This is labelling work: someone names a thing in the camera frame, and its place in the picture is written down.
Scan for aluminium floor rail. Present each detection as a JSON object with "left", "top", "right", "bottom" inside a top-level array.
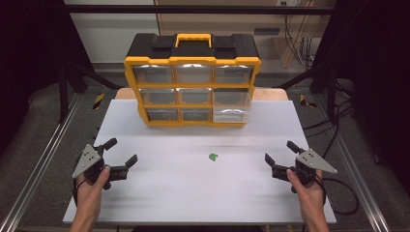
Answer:
[
  {"left": 0, "top": 96, "right": 82, "bottom": 232},
  {"left": 313, "top": 96, "right": 392, "bottom": 232}
]

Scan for yellow and black tape marker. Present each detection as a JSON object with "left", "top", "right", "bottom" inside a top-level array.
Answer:
[
  {"left": 92, "top": 93, "right": 106, "bottom": 110},
  {"left": 299, "top": 94, "right": 318, "bottom": 109}
]

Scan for black floor cables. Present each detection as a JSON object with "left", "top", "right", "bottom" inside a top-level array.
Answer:
[{"left": 303, "top": 80, "right": 356, "bottom": 160}]

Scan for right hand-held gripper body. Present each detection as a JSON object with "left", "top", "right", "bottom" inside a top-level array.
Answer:
[{"left": 272, "top": 148, "right": 338, "bottom": 187}]

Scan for left hand-held gripper cable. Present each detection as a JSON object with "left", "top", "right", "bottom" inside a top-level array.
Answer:
[{"left": 73, "top": 177, "right": 89, "bottom": 208}]

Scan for black metal frame stand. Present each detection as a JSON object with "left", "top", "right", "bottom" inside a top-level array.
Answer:
[
  {"left": 276, "top": 62, "right": 339, "bottom": 122},
  {"left": 57, "top": 61, "right": 124, "bottom": 124}
]

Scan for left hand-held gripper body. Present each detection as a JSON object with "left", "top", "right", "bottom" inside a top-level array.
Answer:
[{"left": 72, "top": 143, "right": 130, "bottom": 190}]

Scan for black curtain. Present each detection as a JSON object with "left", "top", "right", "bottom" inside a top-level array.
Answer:
[
  {"left": 0, "top": 0, "right": 95, "bottom": 158},
  {"left": 313, "top": 0, "right": 410, "bottom": 185}
]

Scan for black metal crossbar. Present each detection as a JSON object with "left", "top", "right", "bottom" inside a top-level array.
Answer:
[{"left": 63, "top": 4, "right": 337, "bottom": 15}]

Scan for hand-held gripper cable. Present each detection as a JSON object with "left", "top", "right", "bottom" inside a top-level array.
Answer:
[
  {"left": 73, "top": 177, "right": 89, "bottom": 208},
  {"left": 317, "top": 175, "right": 360, "bottom": 216}
]

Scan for right hand-held gripper cable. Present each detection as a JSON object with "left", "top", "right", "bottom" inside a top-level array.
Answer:
[{"left": 317, "top": 175, "right": 360, "bottom": 216}]

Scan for hanging black cables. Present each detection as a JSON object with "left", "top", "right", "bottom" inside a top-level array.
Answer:
[{"left": 282, "top": 14, "right": 316, "bottom": 70}]

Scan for person's right hand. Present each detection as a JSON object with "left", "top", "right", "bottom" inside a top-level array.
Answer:
[{"left": 286, "top": 169, "right": 326, "bottom": 216}]

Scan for yellow and black organizer cabinet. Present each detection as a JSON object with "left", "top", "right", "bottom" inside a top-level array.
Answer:
[{"left": 124, "top": 33, "right": 262, "bottom": 128}]

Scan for person's left hand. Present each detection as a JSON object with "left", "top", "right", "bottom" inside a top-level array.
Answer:
[{"left": 76, "top": 166, "right": 111, "bottom": 217}]

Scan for set of clear cabinet bins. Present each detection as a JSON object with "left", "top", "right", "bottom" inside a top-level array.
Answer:
[{"left": 132, "top": 64, "right": 254, "bottom": 124}]

